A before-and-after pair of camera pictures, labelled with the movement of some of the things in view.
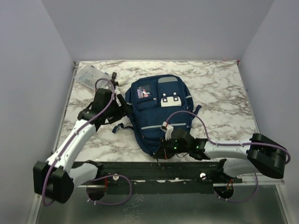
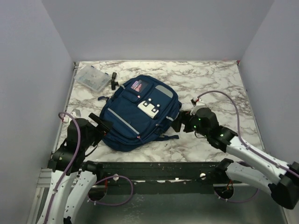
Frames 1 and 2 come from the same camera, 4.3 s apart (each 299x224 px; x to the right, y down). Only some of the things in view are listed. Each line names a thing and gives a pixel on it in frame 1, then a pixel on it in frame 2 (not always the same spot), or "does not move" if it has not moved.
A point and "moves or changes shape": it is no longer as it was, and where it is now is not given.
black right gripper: (160, 154) to (185, 117)
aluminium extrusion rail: (140, 171) does not move
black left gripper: (120, 114) to (106, 125)
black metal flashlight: (113, 77) does not move
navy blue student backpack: (152, 101) moves or changes shape
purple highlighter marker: (139, 91) to (134, 84)
